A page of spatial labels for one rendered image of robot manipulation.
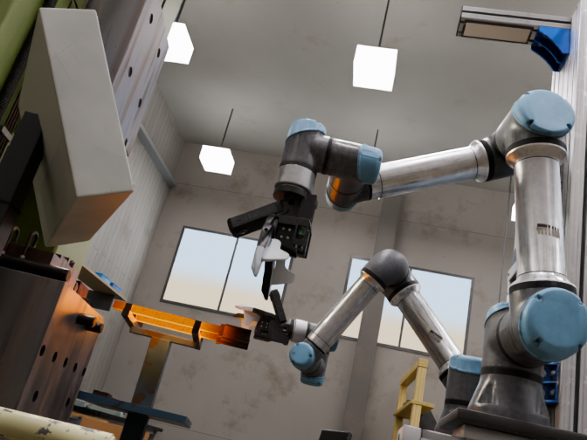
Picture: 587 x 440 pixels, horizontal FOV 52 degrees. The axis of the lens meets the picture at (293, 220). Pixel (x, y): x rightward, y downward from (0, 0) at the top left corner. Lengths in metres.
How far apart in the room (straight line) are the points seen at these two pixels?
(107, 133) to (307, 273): 9.18
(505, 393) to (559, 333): 0.17
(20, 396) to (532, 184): 1.10
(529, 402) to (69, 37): 0.99
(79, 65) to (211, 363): 9.05
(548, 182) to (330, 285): 8.77
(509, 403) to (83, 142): 0.86
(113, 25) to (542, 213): 1.13
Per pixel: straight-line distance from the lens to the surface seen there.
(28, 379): 1.39
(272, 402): 9.60
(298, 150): 1.17
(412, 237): 10.26
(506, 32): 2.00
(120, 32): 1.67
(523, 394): 1.23
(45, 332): 1.39
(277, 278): 1.17
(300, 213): 1.13
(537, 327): 1.12
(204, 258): 10.32
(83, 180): 0.86
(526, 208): 1.23
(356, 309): 1.85
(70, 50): 0.94
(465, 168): 1.37
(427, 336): 1.93
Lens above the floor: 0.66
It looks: 22 degrees up
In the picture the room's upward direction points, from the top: 14 degrees clockwise
